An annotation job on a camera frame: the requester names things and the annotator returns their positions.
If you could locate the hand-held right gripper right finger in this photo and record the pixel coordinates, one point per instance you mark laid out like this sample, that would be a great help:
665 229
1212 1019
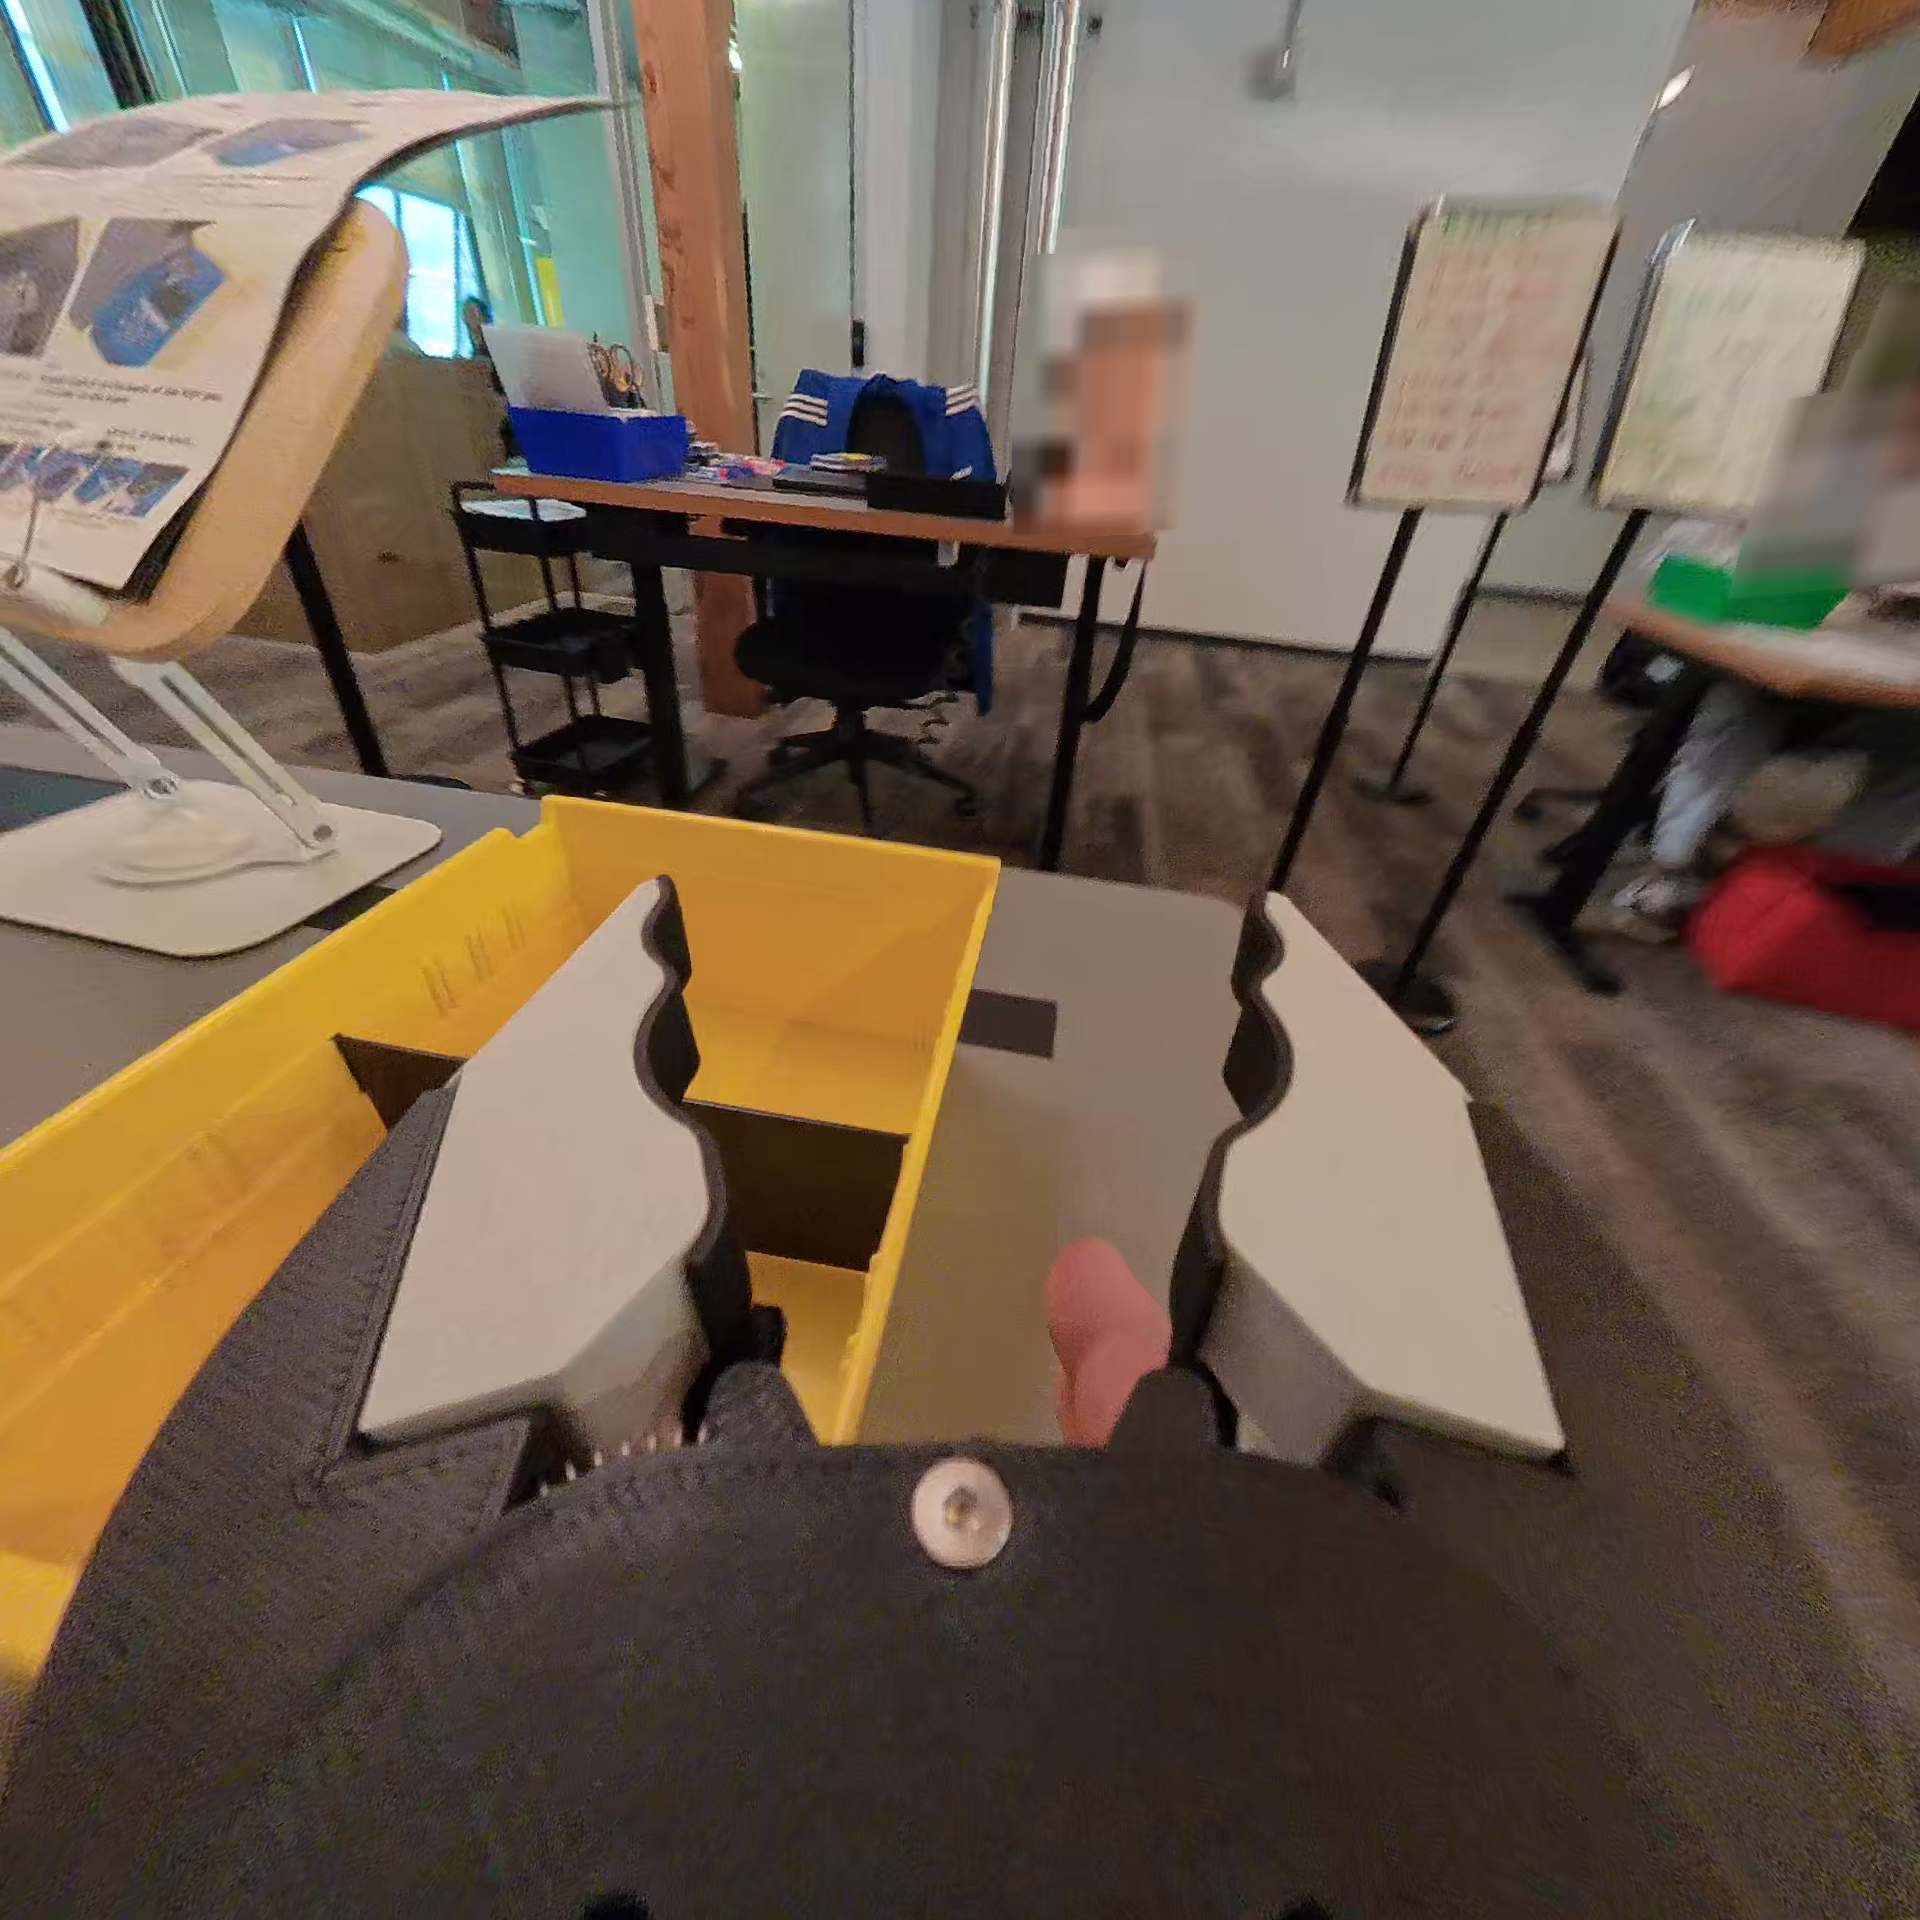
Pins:
1380 1231

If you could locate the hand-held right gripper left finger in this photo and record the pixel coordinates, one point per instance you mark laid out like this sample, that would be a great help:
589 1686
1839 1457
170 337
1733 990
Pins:
556 1231

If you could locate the yellow plastic bin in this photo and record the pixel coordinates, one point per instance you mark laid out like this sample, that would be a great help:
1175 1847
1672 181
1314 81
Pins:
809 930

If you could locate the person's right hand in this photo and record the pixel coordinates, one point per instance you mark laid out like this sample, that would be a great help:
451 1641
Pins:
1103 1320

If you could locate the black tape strip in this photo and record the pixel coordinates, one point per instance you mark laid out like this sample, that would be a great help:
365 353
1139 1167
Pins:
1009 1023

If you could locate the white document stand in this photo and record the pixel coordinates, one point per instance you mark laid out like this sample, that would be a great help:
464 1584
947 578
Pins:
211 885

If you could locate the red bag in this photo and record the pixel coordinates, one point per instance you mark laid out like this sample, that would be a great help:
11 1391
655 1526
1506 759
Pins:
1799 930

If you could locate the black utility cart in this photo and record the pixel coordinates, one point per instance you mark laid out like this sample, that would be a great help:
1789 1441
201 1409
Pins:
579 646

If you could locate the black vertical pole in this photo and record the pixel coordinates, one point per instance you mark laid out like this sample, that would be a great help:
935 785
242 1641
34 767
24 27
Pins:
338 661

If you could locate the black office chair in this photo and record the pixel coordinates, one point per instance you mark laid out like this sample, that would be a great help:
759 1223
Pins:
855 646

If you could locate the dark pad with teal face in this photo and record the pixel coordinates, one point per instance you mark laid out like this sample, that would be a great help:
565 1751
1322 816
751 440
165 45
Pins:
44 795

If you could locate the wooden table with black legs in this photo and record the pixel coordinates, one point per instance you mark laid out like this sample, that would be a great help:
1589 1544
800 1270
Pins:
1769 661

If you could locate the green container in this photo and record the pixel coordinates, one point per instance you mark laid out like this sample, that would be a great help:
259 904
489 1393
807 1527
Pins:
1747 587

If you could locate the stack of cardboard boxes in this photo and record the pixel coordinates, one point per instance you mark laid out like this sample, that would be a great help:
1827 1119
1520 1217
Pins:
420 494

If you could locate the blue plastic bin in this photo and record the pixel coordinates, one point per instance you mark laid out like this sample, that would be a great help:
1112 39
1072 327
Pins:
600 447

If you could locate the wooden desk with black legs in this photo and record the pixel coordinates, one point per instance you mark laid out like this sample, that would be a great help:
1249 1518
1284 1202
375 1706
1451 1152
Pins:
961 529

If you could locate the black box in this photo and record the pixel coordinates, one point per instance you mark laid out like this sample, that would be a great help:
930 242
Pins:
938 494

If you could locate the blue striped jacket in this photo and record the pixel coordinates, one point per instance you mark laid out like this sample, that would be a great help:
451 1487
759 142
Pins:
818 421

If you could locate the clear plastic box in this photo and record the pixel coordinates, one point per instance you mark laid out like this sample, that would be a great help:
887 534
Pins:
556 369

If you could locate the whiteboard sign on stand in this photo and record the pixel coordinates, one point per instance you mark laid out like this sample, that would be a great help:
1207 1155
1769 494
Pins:
1724 375
1483 353

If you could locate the wooden pillar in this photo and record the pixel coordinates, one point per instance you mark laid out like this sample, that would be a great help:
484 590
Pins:
697 225

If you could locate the printed instruction sheet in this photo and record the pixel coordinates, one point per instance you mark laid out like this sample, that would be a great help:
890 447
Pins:
180 195

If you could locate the grey wall pipe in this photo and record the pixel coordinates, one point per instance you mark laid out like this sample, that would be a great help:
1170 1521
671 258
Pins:
1059 119
996 119

